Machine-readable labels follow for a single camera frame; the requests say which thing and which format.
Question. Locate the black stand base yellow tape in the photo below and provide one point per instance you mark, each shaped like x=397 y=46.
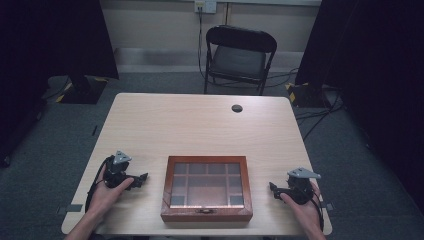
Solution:
x=305 y=95

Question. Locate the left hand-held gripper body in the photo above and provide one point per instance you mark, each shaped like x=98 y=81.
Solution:
x=116 y=171

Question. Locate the black curtain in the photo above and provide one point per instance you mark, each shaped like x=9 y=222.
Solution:
x=50 y=40
x=373 y=66

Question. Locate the person's right hand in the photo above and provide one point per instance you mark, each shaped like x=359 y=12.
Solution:
x=305 y=213

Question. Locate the wooden box with glass lid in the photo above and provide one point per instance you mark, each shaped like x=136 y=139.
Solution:
x=206 y=188

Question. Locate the black folding chair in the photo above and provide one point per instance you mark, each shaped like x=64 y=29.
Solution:
x=238 y=60

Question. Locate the person's left hand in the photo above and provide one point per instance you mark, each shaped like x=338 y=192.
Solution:
x=106 y=196

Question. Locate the grey tape strip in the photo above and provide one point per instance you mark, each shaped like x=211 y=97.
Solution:
x=70 y=208
x=329 y=206

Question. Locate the white wall socket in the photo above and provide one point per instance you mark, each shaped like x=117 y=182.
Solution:
x=205 y=6

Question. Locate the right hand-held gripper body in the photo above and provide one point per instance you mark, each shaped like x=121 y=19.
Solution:
x=301 y=186

